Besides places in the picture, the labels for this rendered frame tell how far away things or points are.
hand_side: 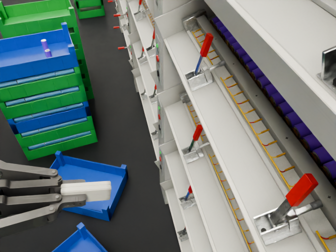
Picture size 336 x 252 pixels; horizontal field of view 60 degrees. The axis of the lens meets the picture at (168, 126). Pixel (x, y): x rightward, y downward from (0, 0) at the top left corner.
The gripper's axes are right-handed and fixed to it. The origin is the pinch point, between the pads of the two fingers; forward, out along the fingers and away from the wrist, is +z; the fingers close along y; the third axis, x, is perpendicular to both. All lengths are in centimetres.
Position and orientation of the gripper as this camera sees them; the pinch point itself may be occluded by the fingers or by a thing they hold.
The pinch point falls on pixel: (86, 192)
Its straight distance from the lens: 45.7
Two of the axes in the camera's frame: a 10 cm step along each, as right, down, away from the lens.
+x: 2.1, -7.3, -6.5
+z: 9.5, -0.1, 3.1
